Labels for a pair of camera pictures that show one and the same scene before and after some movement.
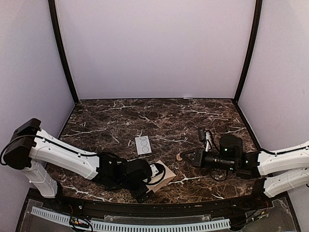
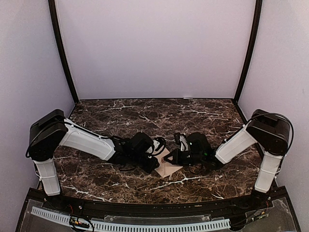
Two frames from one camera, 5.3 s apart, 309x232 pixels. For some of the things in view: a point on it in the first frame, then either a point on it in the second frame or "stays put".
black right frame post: x=255 y=34 stays put
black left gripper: x=137 y=194 → x=149 y=167
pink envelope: x=169 y=175 → x=165 y=168
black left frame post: x=57 y=37 stays put
